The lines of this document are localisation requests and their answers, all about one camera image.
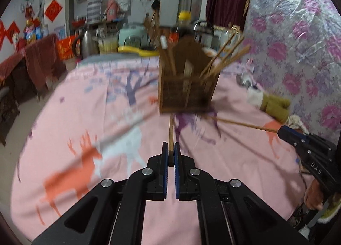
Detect metal spoons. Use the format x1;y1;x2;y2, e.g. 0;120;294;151
236;74;253;89

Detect floral plastic wall covering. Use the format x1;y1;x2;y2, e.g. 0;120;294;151
244;0;340;142

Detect dark soy sauce bottle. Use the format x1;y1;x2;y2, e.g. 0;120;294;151
169;10;194;43

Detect person's right hand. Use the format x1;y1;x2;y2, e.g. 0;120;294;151
304;179;324;210

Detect steel electric kettle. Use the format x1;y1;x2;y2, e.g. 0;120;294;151
72;30;99;59

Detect red cloth covered side table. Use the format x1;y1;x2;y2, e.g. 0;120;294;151
1;34;66;99

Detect wooden slatted utensil holder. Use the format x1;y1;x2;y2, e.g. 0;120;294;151
158;36;219;113

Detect olive green white glove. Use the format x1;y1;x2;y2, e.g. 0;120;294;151
247;88;291;124

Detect mint green rice cooker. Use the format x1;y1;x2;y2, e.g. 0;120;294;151
118;23;149;49

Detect white refrigerator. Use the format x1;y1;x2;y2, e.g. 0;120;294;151
43;0;74;40

